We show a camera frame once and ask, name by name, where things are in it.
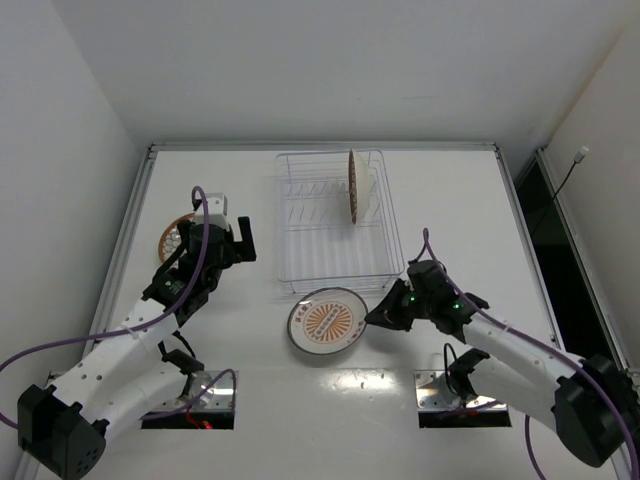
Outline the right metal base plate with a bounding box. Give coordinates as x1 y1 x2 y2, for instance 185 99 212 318
413 370 508 414

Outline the glass plate orange sunburst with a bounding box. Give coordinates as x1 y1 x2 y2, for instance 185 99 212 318
286 287 369 356

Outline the metal base plate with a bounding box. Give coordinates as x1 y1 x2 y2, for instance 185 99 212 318
413 370 508 414
187 371 237 414

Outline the aluminium frame rail right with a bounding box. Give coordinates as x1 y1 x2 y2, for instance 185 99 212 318
535 145 640 480

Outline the floral brown-rim plate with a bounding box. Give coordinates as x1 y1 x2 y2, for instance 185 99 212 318
348 149 372 225
157 213 194 263

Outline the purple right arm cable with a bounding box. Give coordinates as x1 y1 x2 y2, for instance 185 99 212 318
422 227 636 480

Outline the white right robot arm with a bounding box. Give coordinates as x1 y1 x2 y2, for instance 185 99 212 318
365 260 639 467

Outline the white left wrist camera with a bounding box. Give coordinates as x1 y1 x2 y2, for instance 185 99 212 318
193 193 231 231

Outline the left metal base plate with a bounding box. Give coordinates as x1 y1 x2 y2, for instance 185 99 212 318
187 371 237 414

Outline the white wire dish rack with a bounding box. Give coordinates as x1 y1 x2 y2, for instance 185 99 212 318
275 149 404 295

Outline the black wall cable white plug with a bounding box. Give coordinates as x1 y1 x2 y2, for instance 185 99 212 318
551 146 590 202

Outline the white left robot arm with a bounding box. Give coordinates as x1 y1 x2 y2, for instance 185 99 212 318
17 216 257 479

